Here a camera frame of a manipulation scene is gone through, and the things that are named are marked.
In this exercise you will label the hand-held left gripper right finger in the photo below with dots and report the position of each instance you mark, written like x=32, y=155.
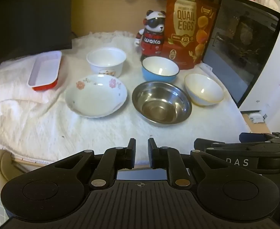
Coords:
x=152, y=155

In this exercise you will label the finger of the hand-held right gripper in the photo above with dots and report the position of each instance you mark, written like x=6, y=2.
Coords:
x=256, y=137
x=211, y=144

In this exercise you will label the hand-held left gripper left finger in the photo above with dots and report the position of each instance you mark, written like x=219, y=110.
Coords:
x=130, y=155

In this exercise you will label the stainless steel bowl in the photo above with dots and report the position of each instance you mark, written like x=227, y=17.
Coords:
x=161, y=105

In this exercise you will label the white yellow-rimmed bowl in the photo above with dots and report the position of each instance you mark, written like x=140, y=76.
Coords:
x=202, y=88

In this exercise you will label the white floral plate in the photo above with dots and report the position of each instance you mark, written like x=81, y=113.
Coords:
x=94, y=97

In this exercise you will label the blue enamel bowl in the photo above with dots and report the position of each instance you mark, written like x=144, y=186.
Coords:
x=154, y=76

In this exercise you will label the white printed paper bowl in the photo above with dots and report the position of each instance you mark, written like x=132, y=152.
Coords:
x=106, y=57

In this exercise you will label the red rectangular foil tray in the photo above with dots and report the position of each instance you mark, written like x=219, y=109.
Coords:
x=44, y=69

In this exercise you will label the white tablecloth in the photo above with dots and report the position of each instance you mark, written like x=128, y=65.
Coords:
x=94, y=136

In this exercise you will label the white glass-sided computer case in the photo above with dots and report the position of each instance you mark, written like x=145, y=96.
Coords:
x=245, y=52

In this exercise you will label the panda figurine in red suit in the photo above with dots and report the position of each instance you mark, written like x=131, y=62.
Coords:
x=150, y=43

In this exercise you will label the red snack bag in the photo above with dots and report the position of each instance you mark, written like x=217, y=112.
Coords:
x=185, y=28

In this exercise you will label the black monitor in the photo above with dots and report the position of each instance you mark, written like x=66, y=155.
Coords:
x=23, y=16

